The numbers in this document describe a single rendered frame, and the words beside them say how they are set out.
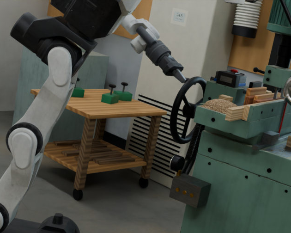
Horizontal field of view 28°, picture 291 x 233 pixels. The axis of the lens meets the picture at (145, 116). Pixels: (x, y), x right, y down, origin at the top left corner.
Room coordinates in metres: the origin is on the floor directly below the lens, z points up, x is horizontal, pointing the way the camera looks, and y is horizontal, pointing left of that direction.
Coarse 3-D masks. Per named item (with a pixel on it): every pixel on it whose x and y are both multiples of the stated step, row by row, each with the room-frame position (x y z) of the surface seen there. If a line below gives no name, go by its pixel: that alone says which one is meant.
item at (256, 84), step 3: (255, 81) 2.23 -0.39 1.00; (258, 81) 2.25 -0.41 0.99; (249, 84) 2.19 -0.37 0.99; (252, 84) 2.18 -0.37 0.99; (255, 84) 2.20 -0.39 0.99; (258, 84) 2.23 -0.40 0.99; (243, 87) 2.24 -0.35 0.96; (249, 87) 2.19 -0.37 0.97; (252, 87) 2.18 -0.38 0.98; (243, 90) 2.23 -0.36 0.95; (246, 90) 2.23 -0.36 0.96; (243, 93) 2.24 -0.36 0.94
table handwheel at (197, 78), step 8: (192, 80) 2.31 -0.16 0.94; (200, 80) 2.36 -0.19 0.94; (184, 88) 2.27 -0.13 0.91; (176, 96) 2.25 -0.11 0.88; (184, 96) 2.28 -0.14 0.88; (176, 104) 2.24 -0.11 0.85; (184, 104) 2.36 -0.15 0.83; (192, 104) 2.34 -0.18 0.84; (176, 112) 2.23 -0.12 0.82; (184, 112) 2.34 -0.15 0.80; (192, 112) 2.32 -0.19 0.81; (176, 120) 2.24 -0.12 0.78; (176, 128) 2.26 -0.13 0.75; (184, 128) 2.34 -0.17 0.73; (176, 136) 2.27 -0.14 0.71; (184, 136) 2.34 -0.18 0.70
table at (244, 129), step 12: (204, 108) 1.99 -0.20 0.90; (204, 120) 1.99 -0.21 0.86; (216, 120) 1.96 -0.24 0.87; (240, 120) 1.92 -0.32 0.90; (264, 120) 2.01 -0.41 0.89; (276, 120) 2.11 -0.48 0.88; (288, 120) 2.23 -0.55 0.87; (228, 132) 1.94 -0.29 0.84; (240, 132) 1.91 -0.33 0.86; (252, 132) 1.93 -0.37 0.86
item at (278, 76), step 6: (270, 66) 2.17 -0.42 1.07; (276, 66) 2.21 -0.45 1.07; (270, 72) 2.16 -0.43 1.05; (276, 72) 2.15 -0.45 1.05; (282, 72) 2.14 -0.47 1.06; (288, 72) 2.13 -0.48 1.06; (264, 78) 2.17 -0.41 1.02; (270, 78) 2.16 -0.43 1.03; (276, 78) 2.15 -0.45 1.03; (282, 78) 2.14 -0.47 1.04; (270, 84) 2.16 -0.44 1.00; (276, 84) 2.15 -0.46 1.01; (282, 84) 2.13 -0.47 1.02
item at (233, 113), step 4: (228, 108) 1.85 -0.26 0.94; (232, 108) 1.87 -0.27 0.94; (236, 108) 1.88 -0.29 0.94; (240, 108) 1.90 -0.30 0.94; (228, 112) 1.85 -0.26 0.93; (232, 112) 1.85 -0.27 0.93; (236, 112) 1.87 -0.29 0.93; (240, 112) 1.90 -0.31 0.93; (228, 116) 1.85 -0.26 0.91; (232, 116) 1.85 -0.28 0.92; (236, 116) 1.88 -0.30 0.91; (240, 116) 1.91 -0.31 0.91; (228, 120) 1.85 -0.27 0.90; (232, 120) 1.86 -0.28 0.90
